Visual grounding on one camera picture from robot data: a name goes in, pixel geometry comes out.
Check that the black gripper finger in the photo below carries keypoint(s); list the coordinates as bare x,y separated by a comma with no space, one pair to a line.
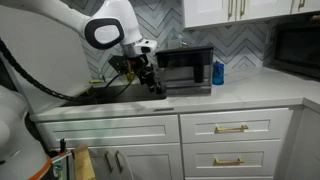
153,86
147,81

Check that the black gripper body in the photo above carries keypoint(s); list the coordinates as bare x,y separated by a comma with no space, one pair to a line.
145,68

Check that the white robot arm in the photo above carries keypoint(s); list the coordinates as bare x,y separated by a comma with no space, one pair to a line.
113,13

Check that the clear water filter container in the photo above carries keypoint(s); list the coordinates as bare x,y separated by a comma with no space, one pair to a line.
183,63

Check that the dark kitchen sink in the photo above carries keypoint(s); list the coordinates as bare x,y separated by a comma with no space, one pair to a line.
133,95

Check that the yellow sponge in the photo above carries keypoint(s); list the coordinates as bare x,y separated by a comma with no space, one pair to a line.
95,81

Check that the blue plastic bottle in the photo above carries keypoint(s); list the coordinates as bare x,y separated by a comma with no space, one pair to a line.
218,75

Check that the wooden board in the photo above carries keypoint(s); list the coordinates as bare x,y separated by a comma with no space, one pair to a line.
83,165

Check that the black microwave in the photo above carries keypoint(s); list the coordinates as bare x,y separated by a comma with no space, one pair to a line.
298,46

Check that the white wall outlet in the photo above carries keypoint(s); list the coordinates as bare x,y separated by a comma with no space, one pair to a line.
173,44

